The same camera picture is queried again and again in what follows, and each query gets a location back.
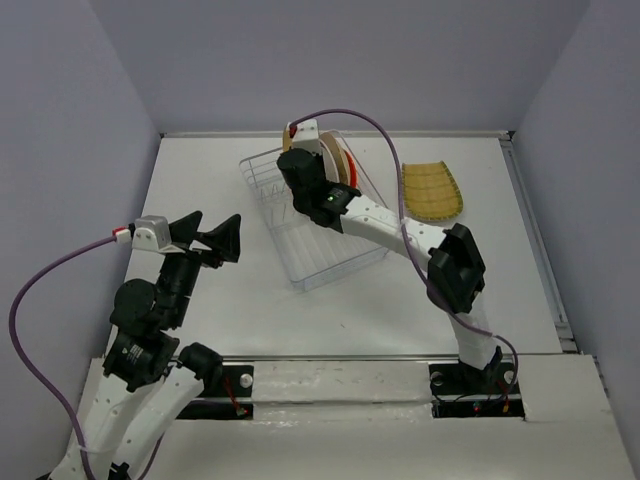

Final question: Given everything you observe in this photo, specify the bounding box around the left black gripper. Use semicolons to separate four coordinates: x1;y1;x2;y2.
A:
161;208;244;324

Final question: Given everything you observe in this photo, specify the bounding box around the cream plate with leaf pattern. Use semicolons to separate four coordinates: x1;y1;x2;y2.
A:
320;132;355;186

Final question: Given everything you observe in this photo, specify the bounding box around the orange round plate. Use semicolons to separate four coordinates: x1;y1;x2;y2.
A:
344;151;358;188

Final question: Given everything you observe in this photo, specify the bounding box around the white wire dish rack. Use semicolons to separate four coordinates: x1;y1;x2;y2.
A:
239;147;388;291

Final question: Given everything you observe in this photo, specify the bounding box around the plain yellow round plate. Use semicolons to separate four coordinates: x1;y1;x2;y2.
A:
282;125;297;152

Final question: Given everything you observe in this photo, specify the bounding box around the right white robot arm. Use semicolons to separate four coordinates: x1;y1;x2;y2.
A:
277;148;502;392

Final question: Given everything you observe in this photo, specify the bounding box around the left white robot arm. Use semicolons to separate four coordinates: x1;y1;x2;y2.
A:
48;211;241;479

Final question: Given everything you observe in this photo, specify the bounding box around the yellow green bamboo-pattern plate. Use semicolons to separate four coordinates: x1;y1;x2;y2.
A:
402;162;464;223

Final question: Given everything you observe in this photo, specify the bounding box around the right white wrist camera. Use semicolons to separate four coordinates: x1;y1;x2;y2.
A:
287;119;322;155

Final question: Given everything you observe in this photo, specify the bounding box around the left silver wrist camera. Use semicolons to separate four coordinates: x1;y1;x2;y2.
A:
132;215;171;252

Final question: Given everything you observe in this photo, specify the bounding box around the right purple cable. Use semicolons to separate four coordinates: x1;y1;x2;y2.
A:
287;108;519;416

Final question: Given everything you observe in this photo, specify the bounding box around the purple cable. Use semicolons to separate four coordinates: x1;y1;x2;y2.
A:
8;224;161;480
287;108;519;416

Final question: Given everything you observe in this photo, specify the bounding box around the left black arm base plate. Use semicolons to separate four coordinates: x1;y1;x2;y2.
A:
177;363;254;421

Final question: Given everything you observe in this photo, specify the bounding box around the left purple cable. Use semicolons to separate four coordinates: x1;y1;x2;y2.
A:
8;224;161;480

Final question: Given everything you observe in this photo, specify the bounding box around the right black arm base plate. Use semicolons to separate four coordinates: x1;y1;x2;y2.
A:
429;362;525;419

